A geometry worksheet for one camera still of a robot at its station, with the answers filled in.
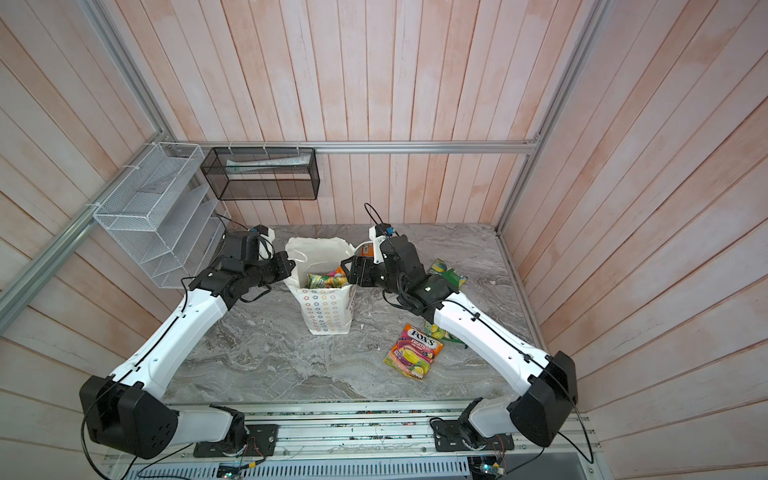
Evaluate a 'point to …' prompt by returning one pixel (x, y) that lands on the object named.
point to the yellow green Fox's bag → (438, 332)
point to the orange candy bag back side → (367, 250)
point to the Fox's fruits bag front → (414, 352)
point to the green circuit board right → (485, 467)
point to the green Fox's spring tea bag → (316, 282)
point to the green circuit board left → (228, 470)
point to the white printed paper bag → (328, 310)
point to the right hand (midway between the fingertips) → (351, 263)
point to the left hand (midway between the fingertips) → (296, 266)
